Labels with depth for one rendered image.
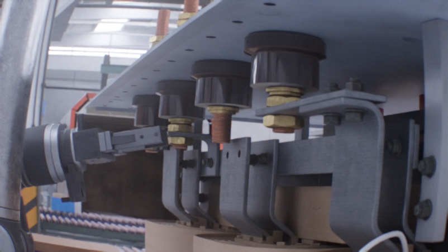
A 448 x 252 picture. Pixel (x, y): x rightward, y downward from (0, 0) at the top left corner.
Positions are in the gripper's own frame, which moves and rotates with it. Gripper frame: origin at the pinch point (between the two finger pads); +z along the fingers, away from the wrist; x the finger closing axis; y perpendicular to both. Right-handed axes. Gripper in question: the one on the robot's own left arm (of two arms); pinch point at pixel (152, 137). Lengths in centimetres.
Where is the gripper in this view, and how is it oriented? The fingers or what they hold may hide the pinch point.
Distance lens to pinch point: 126.4
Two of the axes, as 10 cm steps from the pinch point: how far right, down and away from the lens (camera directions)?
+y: -1.5, -9.8, 0.9
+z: 9.9, -1.6, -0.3
